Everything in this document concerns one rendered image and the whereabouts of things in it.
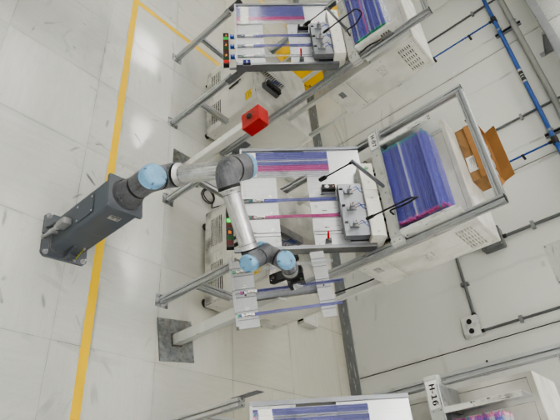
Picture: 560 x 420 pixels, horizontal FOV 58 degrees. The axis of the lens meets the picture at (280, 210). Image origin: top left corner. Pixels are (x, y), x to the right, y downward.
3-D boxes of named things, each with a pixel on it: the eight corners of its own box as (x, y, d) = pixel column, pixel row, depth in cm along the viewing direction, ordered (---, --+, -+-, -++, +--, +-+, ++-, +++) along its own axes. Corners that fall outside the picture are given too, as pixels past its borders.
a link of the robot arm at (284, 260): (280, 245, 215) (297, 253, 212) (284, 255, 224) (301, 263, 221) (271, 260, 212) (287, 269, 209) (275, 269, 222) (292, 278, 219)
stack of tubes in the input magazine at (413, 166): (399, 225, 256) (447, 202, 243) (380, 149, 285) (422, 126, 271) (411, 233, 265) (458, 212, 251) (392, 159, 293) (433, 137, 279)
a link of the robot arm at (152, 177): (123, 177, 227) (142, 162, 220) (144, 172, 238) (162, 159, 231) (135, 200, 226) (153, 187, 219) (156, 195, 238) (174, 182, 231)
